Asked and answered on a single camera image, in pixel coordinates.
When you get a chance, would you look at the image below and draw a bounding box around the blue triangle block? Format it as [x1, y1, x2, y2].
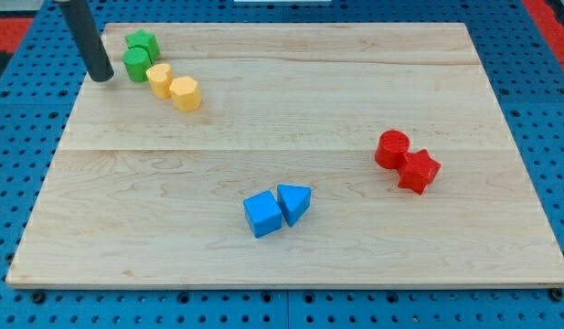
[277, 185, 312, 227]

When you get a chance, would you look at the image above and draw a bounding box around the red star block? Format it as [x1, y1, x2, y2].
[397, 149, 442, 195]

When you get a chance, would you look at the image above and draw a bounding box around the green star block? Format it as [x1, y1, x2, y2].
[124, 29, 160, 62]

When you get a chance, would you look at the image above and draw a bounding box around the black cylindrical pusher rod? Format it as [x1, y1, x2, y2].
[55, 0, 114, 82]

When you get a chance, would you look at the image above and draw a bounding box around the blue cube block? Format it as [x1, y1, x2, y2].
[243, 191, 282, 239]

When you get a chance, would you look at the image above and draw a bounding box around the light wooden board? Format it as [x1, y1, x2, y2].
[6, 23, 564, 290]

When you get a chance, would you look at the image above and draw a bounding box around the yellow heart block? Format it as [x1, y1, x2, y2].
[145, 63, 173, 100]

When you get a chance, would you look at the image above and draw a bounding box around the yellow hexagon block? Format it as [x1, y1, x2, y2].
[169, 76, 202, 112]

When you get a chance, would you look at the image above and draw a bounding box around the green cylinder block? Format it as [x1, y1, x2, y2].
[122, 48, 152, 82]

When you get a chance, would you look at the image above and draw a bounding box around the red cylinder block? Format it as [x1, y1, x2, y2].
[375, 130, 410, 169]

